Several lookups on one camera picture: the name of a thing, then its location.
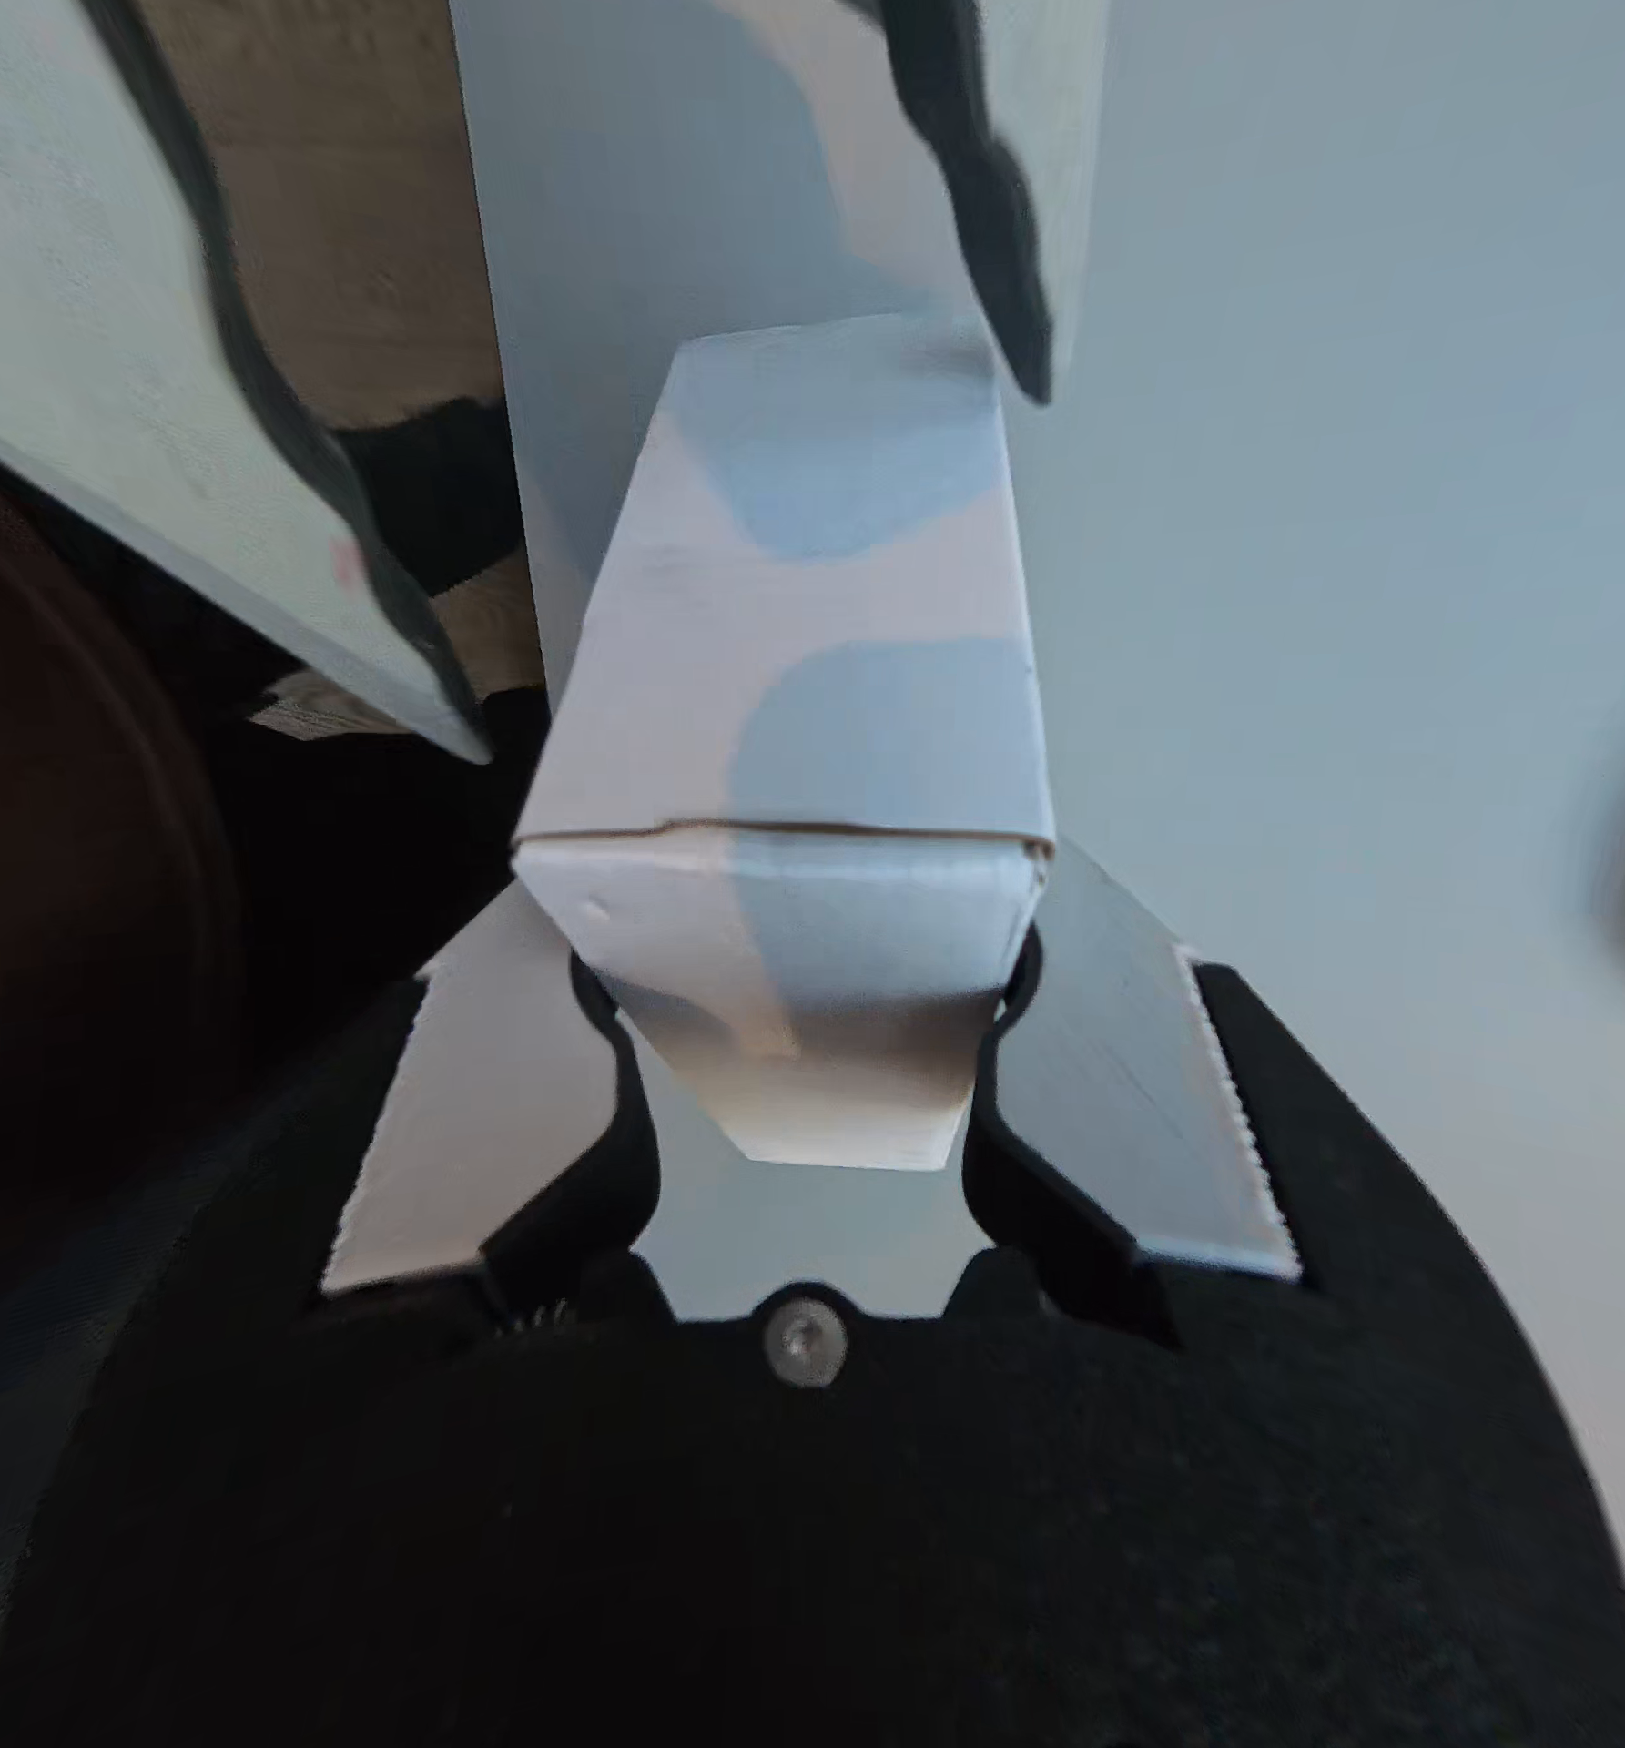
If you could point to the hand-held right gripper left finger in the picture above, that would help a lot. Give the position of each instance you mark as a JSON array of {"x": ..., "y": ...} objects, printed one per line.
[{"x": 470, "y": 1120}]

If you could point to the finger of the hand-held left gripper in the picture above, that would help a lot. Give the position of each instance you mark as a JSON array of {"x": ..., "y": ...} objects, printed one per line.
[
  {"x": 1064, "y": 136},
  {"x": 75, "y": 273}
]

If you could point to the small white cardboard box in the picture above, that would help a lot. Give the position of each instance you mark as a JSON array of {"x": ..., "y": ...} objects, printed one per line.
[{"x": 785, "y": 613}]

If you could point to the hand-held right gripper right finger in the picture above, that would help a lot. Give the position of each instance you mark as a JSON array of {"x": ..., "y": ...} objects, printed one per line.
[{"x": 1139, "y": 1092}]

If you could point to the grey desk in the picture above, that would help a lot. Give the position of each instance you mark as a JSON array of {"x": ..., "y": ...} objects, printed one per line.
[{"x": 1303, "y": 546}]

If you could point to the person's dark trousered leg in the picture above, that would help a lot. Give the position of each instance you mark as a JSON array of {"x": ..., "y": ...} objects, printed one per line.
[{"x": 348, "y": 846}]

